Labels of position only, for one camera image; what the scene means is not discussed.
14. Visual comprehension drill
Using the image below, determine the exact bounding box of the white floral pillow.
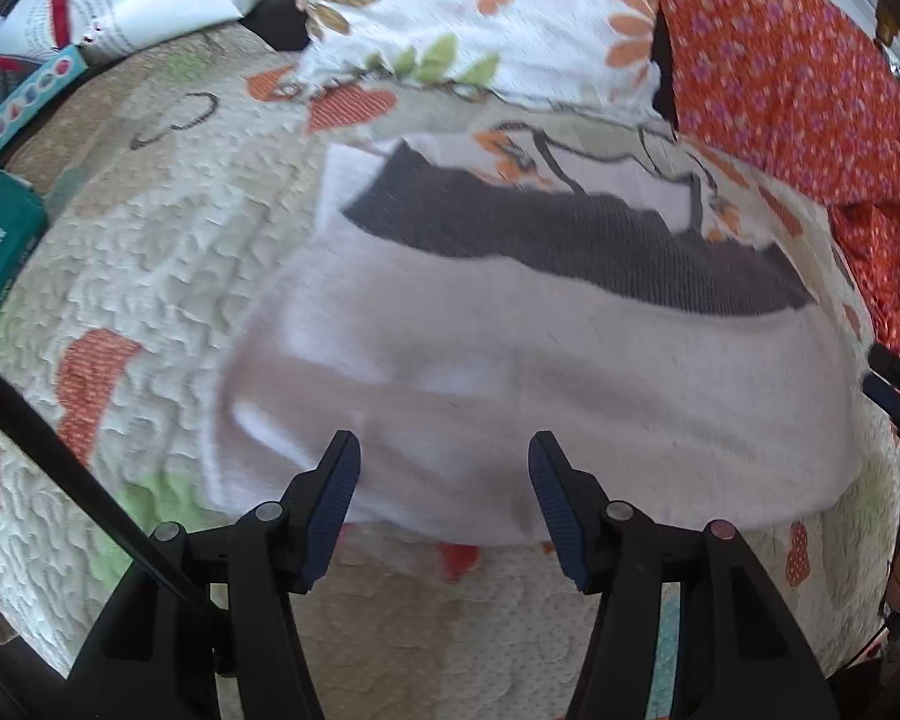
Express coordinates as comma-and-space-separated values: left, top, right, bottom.
294, 0, 668, 117

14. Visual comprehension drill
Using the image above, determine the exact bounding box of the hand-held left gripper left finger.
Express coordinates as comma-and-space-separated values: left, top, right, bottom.
67, 430, 362, 720

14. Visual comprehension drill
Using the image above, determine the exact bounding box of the black cable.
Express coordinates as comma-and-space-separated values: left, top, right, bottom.
0, 351, 222, 627

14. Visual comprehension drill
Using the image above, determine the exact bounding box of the quilted printed bedspread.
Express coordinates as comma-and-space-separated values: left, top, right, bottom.
0, 22, 900, 720

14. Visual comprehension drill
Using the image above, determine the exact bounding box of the red floral pillow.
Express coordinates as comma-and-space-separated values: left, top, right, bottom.
656, 0, 900, 413

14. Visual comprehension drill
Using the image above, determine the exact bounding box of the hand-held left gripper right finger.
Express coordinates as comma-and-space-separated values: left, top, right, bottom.
527, 430, 841, 720

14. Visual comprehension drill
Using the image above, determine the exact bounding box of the white and grey small garment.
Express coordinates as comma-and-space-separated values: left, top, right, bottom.
201, 136, 867, 545

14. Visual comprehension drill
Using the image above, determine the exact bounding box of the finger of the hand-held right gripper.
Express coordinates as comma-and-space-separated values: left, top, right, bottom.
861, 343, 900, 458

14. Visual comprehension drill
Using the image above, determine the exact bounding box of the light blue paint set box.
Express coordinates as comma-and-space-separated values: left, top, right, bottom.
0, 43, 89, 164

